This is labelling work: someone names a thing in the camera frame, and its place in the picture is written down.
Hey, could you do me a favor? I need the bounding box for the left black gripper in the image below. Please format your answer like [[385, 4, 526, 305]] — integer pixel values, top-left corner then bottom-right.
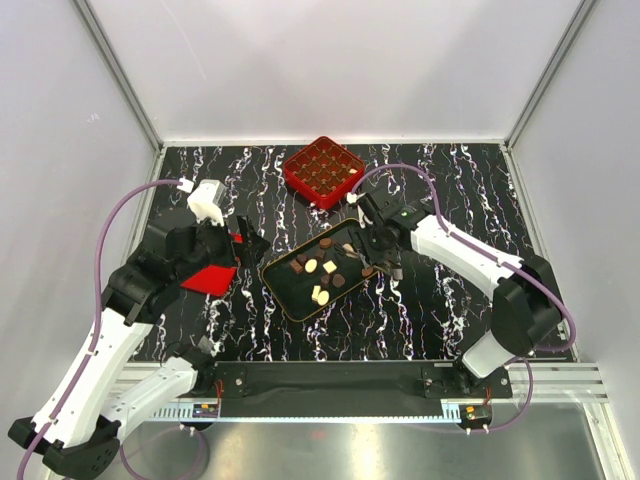
[[175, 209, 270, 283]]

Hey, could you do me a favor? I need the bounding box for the dark teardrop chocolate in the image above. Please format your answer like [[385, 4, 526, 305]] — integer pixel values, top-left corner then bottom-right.
[[332, 274, 346, 288]]

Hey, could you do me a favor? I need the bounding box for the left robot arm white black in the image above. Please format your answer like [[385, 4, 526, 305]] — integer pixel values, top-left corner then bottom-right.
[[8, 210, 270, 479]]

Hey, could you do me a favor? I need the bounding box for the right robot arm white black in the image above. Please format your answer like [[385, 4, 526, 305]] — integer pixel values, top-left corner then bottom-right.
[[347, 193, 563, 397]]

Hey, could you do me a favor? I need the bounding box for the white square chocolate centre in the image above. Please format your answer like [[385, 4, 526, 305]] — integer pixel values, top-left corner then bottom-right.
[[323, 261, 337, 274]]

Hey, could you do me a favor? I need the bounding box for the white square chocolate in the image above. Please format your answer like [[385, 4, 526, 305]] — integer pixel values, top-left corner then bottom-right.
[[311, 285, 321, 302], [323, 261, 337, 274]]

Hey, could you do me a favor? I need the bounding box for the milk rectangular chocolate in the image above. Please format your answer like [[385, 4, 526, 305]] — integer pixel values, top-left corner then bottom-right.
[[290, 261, 304, 274]]

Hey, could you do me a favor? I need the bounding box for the white oval chocolate bottom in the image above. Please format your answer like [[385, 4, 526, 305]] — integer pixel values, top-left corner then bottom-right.
[[317, 290, 330, 306]]

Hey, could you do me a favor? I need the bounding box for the white square chocolate bottom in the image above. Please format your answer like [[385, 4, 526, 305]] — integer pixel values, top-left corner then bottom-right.
[[311, 285, 321, 302]]

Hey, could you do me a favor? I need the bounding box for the red compartment chocolate box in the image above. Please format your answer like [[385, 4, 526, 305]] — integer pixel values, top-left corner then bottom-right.
[[283, 136, 365, 210]]

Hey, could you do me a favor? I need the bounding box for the red box lid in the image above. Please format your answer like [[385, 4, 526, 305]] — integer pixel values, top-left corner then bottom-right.
[[181, 254, 240, 297]]

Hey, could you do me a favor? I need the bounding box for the black gold-rimmed tray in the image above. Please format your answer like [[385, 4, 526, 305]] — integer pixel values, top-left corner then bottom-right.
[[261, 219, 379, 322]]

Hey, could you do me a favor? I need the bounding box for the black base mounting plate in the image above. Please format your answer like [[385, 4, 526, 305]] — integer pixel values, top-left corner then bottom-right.
[[187, 360, 513, 414]]

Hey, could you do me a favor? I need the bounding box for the left electronics board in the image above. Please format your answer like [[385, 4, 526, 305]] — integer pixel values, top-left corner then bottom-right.
[[192, 403, 219, 418]]

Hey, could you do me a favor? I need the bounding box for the electronics board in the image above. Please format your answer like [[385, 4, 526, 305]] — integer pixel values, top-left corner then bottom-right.
[[461, 405, 493, 424], [192, 403, 219, 418]]

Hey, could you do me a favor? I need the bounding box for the right electronics board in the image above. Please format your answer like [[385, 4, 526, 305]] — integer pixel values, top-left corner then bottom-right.
[[461, 405, 493, 424]]

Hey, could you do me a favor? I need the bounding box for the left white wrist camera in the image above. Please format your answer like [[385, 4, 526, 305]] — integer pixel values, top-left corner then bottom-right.
[[187, 179, 227, 226]]

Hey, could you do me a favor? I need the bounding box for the aluminium frame rail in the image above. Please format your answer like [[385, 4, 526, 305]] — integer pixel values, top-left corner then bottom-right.
[[147, 402, 462, 425]]

